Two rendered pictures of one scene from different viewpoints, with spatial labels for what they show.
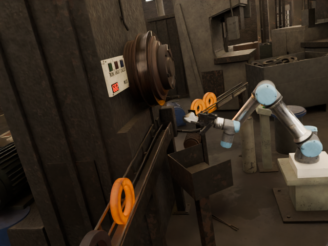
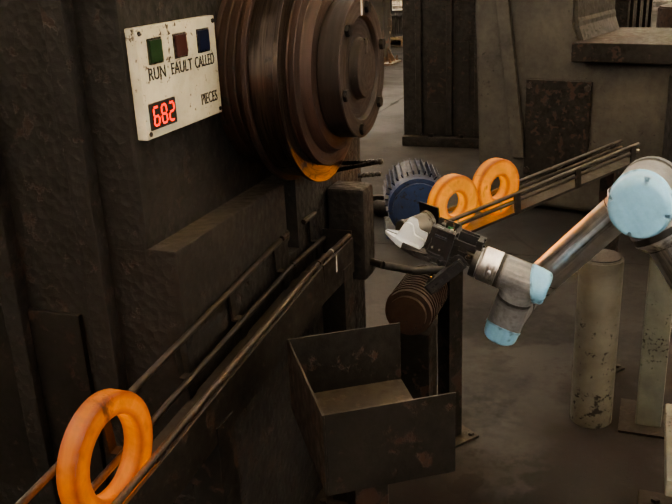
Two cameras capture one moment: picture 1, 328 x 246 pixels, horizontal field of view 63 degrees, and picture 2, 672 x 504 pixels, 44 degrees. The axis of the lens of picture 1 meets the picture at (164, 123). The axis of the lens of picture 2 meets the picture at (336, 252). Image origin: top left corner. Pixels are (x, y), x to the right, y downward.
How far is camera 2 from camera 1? 24 cm
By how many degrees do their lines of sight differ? 7
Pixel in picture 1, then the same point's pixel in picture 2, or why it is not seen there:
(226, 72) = (605, 94)
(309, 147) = not seen: outside the picture
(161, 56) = (333, 34)
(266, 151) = (652, 370)
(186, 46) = not seen: outside the picture
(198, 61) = (524, 45)
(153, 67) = (299, 64)
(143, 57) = (273, 32)
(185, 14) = not seen: outside the picture
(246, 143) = (591, 336)
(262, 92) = (629, 198)
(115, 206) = (71, 470)
